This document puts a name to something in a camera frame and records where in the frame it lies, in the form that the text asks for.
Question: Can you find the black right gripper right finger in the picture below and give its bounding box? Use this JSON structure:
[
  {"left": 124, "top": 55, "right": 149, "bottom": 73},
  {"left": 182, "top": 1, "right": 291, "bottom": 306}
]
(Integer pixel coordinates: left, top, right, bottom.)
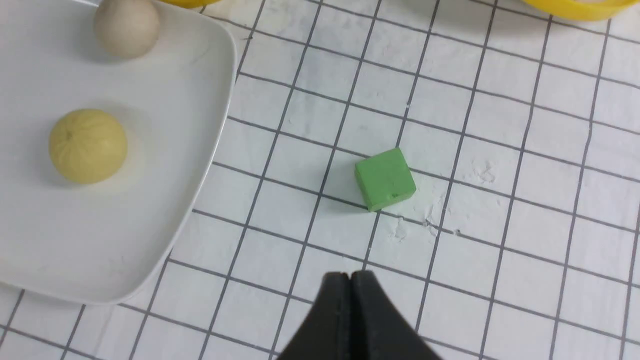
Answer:
[{"left": 350, "top": 270, "right": 441, "bottom": 360}]

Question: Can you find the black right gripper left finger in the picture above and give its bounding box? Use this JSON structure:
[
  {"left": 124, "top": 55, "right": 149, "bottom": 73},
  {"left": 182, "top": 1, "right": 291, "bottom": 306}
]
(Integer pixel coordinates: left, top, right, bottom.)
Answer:
[{"left": 278, "top": 272, "right": 352, "bottom": 360}]

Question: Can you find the green cube block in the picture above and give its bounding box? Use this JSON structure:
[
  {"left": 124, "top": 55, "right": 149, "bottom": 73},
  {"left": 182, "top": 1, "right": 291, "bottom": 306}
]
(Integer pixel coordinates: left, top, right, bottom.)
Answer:
[{"left": 354, "top": 147, "right": 417, "bottom": 212}]

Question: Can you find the yellow steamed bun on plate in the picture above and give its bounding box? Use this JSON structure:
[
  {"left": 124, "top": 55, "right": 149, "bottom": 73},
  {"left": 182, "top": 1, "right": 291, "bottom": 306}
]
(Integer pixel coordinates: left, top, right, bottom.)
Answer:
[{"left": 48, "top": 108, "right": 128, "bottom": 185}]

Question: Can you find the yellow-rimmed bamboo steamer basket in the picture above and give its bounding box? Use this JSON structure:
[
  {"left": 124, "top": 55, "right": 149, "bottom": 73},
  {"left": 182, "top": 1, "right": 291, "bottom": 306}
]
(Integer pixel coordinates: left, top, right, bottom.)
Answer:
[{"left": 162, "top": 0, "right": 218, "bottom": 9}]

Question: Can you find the yellow-rimmed bamboo steamer lid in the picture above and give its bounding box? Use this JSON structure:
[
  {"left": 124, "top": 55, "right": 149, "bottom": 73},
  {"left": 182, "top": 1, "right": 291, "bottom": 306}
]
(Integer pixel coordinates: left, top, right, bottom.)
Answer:
[{"left": 524, "top": 0, "right": 638, "bottom": 22}]

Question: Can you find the white steamed bun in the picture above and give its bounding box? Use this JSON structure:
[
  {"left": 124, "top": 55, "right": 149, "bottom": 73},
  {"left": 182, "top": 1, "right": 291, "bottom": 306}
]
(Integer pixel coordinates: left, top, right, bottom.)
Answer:
[{"left": 93, "top": 0, "right": 161, "bottom": 60}]

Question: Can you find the white square plate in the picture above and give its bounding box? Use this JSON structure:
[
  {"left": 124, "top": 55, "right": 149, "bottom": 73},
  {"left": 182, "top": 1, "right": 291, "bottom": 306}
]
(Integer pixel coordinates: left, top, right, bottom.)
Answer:
[{"left": 0, "top": 0, "right": 237, "bottom": 305}]

